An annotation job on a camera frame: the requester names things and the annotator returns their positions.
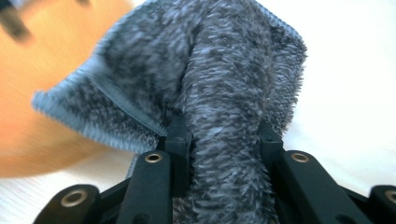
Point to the orange plush toy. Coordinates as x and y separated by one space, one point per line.
37 62

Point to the grey fluffy cloth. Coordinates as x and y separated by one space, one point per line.
224 93

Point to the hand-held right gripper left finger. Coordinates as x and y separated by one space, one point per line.
180 161

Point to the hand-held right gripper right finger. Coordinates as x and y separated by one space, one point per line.
271 143

